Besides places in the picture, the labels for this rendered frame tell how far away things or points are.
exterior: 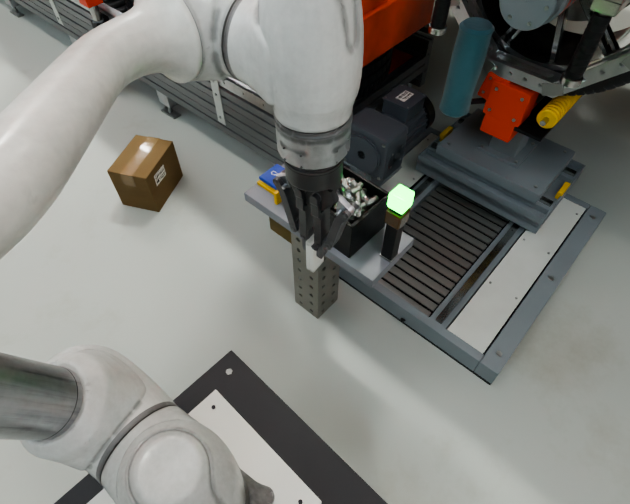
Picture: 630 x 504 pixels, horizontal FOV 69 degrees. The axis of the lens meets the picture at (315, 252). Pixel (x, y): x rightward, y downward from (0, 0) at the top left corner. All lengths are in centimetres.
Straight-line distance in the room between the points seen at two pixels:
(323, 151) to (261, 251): 117
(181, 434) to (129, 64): 47
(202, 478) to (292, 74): 51
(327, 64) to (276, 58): 5
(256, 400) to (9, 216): 83
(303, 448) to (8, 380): 61
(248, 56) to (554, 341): 137
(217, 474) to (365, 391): 78
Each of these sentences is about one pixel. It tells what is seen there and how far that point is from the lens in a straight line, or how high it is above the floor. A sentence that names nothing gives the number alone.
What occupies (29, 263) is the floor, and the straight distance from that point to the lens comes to 192.
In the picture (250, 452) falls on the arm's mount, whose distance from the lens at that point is 96.
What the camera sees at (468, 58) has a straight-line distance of 138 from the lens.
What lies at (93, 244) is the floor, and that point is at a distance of 187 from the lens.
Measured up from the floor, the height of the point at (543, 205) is 17.
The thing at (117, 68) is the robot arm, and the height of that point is 109.
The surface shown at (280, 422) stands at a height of 30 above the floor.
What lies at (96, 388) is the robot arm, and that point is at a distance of 75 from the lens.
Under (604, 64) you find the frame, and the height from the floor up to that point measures 71.
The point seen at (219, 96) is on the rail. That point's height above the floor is 30.
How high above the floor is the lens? 132
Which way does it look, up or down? 52 degrees down
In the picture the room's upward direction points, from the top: straight up
